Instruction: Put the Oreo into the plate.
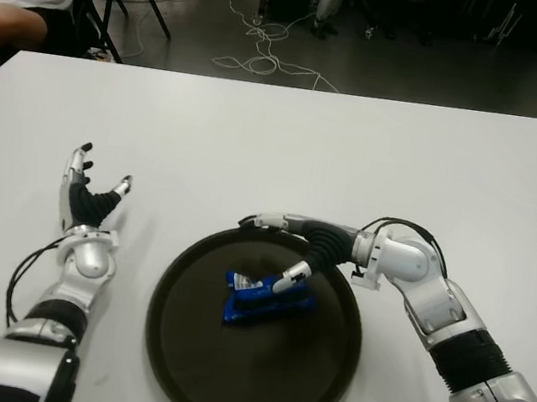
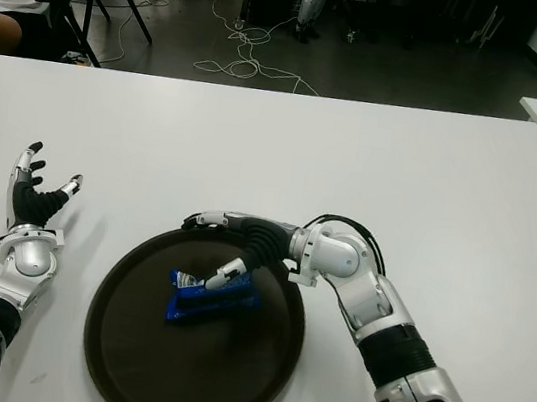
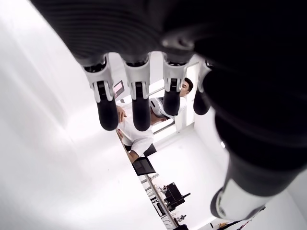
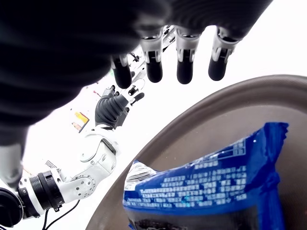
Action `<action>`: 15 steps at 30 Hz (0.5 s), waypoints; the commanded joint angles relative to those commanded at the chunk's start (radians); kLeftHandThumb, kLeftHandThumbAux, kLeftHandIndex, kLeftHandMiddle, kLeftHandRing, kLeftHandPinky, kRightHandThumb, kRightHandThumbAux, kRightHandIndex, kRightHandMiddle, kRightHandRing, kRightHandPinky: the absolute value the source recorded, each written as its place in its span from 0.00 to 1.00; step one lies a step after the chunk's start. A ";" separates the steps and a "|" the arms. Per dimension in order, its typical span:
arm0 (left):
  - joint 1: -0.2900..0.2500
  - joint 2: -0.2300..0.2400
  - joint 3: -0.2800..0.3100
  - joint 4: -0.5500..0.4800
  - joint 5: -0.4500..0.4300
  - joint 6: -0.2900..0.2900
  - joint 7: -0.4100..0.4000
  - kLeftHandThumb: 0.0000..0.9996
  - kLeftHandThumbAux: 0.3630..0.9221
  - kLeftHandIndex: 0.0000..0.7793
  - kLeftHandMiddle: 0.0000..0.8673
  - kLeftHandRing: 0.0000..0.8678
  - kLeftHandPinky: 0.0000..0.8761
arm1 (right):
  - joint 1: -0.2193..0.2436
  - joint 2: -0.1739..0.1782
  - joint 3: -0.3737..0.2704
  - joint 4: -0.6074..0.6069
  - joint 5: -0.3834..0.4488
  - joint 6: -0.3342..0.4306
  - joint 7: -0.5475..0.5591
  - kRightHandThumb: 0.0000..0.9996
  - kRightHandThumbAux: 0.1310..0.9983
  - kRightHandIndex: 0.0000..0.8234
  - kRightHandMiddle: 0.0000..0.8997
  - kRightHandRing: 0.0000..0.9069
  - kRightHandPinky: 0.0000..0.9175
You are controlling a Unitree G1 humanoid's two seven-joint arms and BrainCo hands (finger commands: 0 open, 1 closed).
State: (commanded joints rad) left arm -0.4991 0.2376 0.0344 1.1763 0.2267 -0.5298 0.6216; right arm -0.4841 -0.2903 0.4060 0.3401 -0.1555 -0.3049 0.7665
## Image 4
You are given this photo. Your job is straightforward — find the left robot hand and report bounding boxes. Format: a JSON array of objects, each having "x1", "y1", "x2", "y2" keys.
[{"x1": 94, "y1": 79, "x2": 146, "y2": 130}]

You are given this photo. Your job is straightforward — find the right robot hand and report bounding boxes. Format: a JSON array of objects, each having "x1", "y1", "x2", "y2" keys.
[{"x1": 0, "y1": 0, "x2": 274, "y2": 191}]

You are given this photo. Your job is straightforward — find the blue Oreo packet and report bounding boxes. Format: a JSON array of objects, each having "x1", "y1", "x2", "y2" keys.
[{"x1": 122, "y1": 122, "x2": 290, "y2": 230}]

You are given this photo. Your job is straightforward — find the small yellow box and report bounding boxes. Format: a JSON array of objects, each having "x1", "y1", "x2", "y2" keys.
[{"x1": 71, "y1": 111, "x2": 90, "y2": 134}]

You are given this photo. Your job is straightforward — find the round brown tray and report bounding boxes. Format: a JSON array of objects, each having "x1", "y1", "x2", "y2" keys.
[{"x1": 85, "y1": 74, "x2": 307, "y2": 230}]

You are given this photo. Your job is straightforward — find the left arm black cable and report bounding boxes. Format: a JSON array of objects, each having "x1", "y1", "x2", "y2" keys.
[{"x1": 42, "y1": 200, "x2": 81, "y2": 230}]

